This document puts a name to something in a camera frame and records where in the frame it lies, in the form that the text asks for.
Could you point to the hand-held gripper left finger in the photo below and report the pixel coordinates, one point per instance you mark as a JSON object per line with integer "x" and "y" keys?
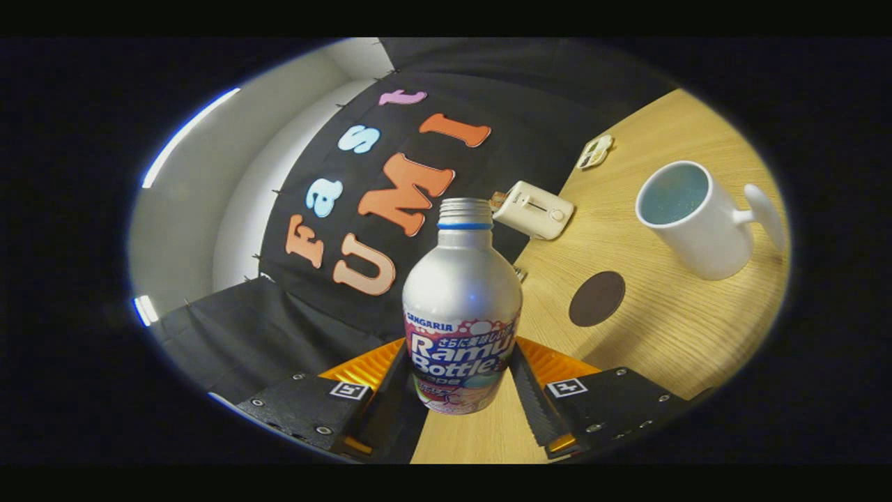
{"x": 387, "y": 418}

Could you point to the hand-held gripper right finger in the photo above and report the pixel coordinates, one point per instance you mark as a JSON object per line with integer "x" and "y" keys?
{"x": 540, "y": 411}

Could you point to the dark brown round coaster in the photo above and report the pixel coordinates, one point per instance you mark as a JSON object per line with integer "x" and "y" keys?
{"x": 597, "y": 300}

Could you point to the silver juice bottle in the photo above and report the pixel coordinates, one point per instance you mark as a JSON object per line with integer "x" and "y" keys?
{"x": 460, "y": 293}

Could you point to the white cup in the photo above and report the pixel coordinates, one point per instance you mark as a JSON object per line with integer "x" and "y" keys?
{"x": 704, "y": 237}

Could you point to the black backdrop cloth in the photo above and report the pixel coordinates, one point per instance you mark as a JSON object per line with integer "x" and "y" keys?
{"x": 279, "y": 328}

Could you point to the wooden table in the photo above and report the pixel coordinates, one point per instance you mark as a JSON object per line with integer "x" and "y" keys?
{"x": 662, "y": 335}

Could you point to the white toaster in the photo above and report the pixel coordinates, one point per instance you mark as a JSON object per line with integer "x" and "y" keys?
{"x": 540, "y": 213}

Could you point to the toast slice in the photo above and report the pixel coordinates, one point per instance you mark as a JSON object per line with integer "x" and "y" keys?
{"x": 497, "y": 201}

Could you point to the small ceiling light panel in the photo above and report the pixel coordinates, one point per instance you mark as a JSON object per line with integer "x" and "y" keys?
{"x": 145, "y": 310}

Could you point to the white divided condiment dish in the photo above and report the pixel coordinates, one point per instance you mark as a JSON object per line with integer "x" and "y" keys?
{"x": 596, "y": 151}

